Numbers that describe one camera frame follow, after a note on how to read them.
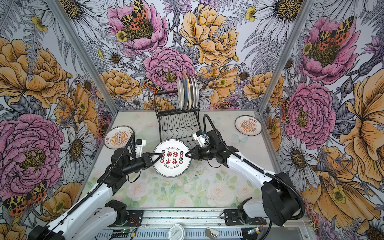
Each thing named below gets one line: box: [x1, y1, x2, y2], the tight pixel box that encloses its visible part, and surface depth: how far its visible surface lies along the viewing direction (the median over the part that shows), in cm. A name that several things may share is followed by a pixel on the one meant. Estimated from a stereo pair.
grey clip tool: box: [205, 227, 220, 240], surface depth 70 cm
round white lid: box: [168, 224, 185, 240], surface depth 66 cm
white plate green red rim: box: [190, 75, 198, 110], surface depth 85 cm
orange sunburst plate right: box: [234, 115, 263, 137], surface depth 114 cm
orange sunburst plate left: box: [104, 125, 135, 150], surface depth 107 cm
